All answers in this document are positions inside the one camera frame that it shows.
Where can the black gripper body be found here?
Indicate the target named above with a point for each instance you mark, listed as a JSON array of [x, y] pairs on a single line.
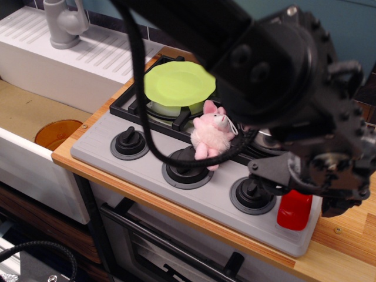
[[329, 151]]

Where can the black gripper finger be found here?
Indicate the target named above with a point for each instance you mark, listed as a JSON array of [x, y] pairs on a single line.
[[335, 206]]

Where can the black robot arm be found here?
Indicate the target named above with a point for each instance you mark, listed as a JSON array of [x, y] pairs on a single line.
[[282, 74]]

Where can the red salmon toy block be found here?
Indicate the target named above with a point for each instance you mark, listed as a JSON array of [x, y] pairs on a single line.
[[294, 210]]

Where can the stainless steel pot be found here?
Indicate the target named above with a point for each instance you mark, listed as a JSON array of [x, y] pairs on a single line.
[[264, 141]]

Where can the right black stove knob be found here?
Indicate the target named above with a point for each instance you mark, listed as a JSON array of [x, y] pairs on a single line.
[[249, 197]]

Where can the black stove knob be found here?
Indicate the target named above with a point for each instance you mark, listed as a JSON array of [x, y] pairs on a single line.
[[185, 178], [249, 197], [129, 145]]

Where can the grey toy stove top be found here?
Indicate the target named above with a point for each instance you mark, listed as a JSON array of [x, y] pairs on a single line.
[[211, 200]]

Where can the pink plush toy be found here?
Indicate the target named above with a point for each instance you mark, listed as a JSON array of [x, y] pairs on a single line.
[[213, 132]]

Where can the middle black stove knob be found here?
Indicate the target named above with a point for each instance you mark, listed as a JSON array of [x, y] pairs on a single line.
[[185, 178]]

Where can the black burner grate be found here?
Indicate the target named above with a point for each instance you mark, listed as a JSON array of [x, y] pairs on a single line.
[[174, 121]]

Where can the lime green plate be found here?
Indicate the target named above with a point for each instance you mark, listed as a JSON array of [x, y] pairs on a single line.
[[178, 84]]

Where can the left black stove knob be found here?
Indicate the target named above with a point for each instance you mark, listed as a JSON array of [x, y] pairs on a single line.
[[129, 145]]

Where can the grey toy faucet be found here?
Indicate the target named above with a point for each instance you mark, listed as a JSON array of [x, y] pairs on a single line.
[[65, 26]]

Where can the white toy sink unit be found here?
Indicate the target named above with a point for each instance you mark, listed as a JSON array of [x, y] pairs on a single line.
[[40, 85]]

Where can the oven door with handle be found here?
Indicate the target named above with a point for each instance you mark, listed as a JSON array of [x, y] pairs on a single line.
[[157, 248]]

